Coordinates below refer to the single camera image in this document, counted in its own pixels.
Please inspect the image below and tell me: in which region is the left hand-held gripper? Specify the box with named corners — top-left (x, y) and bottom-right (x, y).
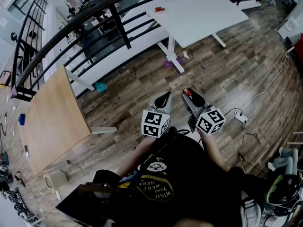
top-left (141, 91), bottom-right (173, 139)

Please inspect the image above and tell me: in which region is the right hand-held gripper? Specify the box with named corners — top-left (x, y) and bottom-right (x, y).
top-left (181, 90), bottom-right (227, 136)

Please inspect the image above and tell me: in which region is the person's right forearm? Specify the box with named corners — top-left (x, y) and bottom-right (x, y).
top-left (197, 129), bottom-right (230, 172)

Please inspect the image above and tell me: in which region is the person's left forearm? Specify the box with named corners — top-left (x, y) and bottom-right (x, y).
top-left (116, 135), bottom-right (156, 177)

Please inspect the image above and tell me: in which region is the black shoulder bag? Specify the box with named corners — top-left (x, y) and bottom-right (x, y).
top-left (55, 182), bottom-right (121, 227)

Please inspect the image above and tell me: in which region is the purple plastic bag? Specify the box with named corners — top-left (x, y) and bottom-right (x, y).
top-left (164, 56), bottom-right (185, 69)

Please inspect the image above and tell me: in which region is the white power strip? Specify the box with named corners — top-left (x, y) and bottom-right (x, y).
top-left (233, 109), bottom-right (249, 124)

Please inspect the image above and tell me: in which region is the teal cloth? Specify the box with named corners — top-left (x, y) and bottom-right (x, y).
top-left (94, 81), bottom-right (108, 93)

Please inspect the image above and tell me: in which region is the black power adapter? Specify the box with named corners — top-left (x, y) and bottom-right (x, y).
top-left (237, 151), bottom-right (268, 175)

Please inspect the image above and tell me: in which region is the black printed shirt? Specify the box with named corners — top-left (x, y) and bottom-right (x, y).
top-left (92, 126), bottom-right (269, 227)

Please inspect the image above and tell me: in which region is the white table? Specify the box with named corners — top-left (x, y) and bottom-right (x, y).
top-left (145, 0), bottom-right (250, 73)

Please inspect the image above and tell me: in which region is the black railing with wooden handrail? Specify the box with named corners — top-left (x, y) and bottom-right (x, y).
top-left (10, 0), bottom-right (270, 103)

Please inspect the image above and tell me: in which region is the white rack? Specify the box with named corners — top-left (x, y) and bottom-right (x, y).
top-left (285, 131), bottom-right (303, 151)

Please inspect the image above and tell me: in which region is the light wooden table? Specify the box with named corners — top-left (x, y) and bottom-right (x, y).
top-left (18, 64), bottom-right (118, 176)

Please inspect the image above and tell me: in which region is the red panel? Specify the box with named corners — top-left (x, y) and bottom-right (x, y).
top-left (293, 33), bottom-right (303, 62)

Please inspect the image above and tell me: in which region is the white cabinet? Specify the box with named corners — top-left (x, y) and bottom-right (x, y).
top-left (276, 16), bottom-right (300, 42)

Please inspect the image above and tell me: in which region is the beige box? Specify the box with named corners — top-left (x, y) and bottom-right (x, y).
top-left (43, 170), bottom-right (69, 189)

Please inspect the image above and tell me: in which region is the yellow black framed board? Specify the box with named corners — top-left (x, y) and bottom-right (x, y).
top-left (0, 70), bottom-right (12, 87)

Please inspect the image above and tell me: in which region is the green power tool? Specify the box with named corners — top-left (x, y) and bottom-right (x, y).
top-left (0, 151), bottom-right (10, 169)

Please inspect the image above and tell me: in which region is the black white patterned cloth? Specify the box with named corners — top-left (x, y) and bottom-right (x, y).
top-left (6, 188), bottom-right (36, 224)

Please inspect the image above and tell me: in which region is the black cable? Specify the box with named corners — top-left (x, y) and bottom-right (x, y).
top-left (0, 112), bottom-right (8, 137)
top-left (223, 107), bottom-right (261, 144)

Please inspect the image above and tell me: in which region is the white cable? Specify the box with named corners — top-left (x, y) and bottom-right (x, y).
top-left (245, 50), bottom-right (291, 104)

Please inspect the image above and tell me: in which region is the grey strapped bag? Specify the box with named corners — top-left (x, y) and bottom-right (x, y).
top-left (239, 190), bottom-right (262, 227)

